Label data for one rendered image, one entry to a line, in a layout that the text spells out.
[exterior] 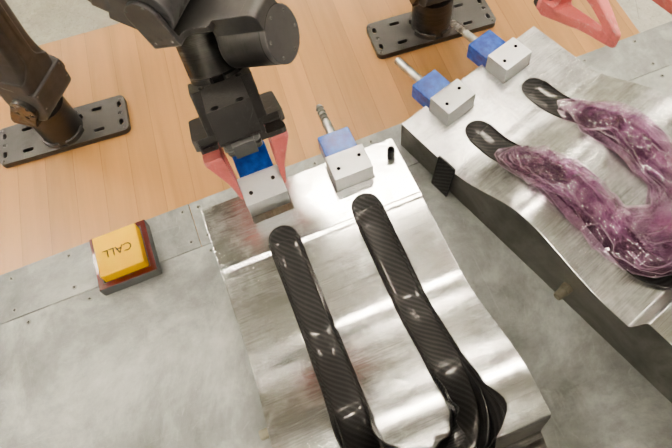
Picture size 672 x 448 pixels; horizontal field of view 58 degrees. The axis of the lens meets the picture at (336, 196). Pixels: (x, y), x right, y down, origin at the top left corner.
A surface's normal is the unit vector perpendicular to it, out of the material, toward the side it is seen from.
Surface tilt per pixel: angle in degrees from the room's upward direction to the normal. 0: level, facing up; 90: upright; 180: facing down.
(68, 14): 0
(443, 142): 0
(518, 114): 0
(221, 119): 58
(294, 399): 28
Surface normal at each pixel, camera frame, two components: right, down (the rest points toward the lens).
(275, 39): 0.86, 0.04
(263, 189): 0.00, -0.26
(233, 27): -0.28, 0.87
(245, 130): 0.26, 0.46
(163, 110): -0.07, -0.46
